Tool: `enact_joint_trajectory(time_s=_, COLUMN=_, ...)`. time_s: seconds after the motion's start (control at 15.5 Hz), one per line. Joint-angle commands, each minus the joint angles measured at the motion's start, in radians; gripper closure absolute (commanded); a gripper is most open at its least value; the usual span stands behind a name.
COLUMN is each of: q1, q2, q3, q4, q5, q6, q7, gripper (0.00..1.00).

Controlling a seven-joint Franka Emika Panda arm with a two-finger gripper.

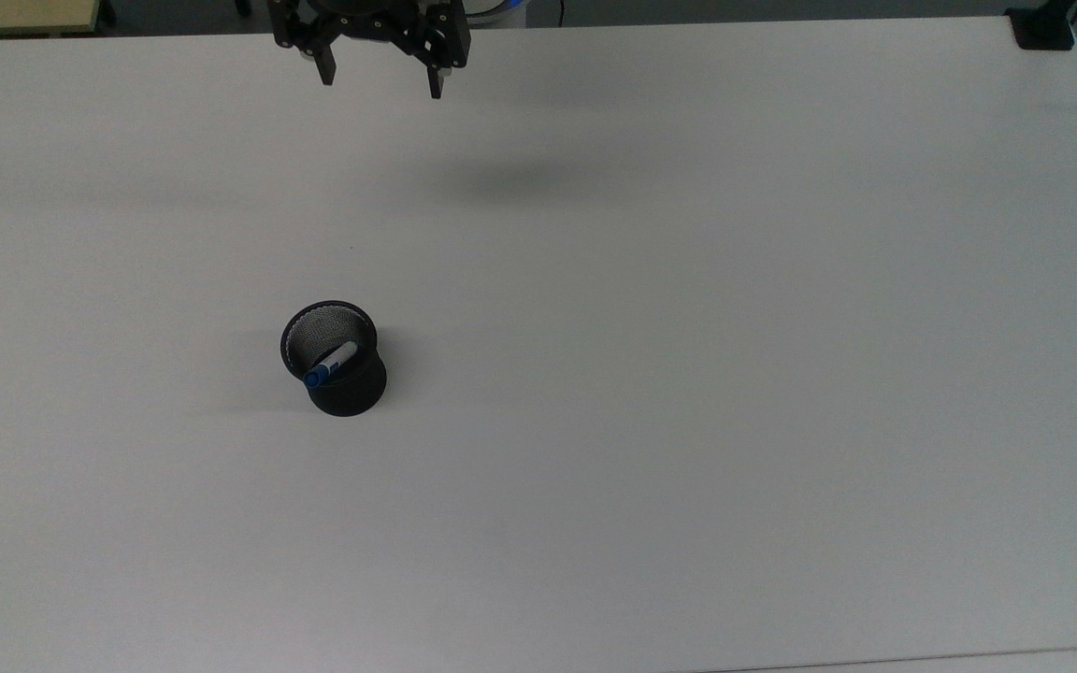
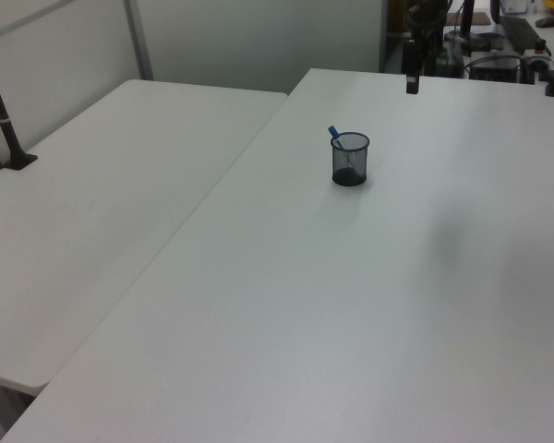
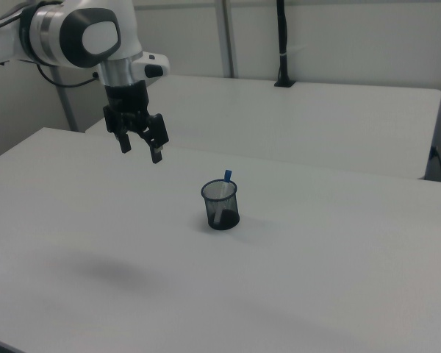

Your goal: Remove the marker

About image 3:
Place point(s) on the white marker with blue cap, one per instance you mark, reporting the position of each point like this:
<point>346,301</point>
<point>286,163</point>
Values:
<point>227,175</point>

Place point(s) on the grey partition frame post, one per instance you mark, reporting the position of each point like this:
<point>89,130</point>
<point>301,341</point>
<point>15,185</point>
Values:
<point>228,36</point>
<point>67,99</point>

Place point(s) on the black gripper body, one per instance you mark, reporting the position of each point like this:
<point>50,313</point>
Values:
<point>126,104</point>

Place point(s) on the black mesh pen cup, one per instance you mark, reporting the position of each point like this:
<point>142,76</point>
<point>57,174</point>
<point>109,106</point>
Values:
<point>228,217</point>

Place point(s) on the white rectangular table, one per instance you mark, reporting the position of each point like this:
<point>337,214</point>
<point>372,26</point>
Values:
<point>297,117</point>

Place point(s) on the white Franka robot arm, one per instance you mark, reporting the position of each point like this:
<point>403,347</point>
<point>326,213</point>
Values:
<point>95,36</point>

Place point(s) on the black pole with clamp base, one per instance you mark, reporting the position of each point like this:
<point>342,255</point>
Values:
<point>283,36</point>

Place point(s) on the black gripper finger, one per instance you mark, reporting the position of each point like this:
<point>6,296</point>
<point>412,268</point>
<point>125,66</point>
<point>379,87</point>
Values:
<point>125,143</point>
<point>157,130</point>

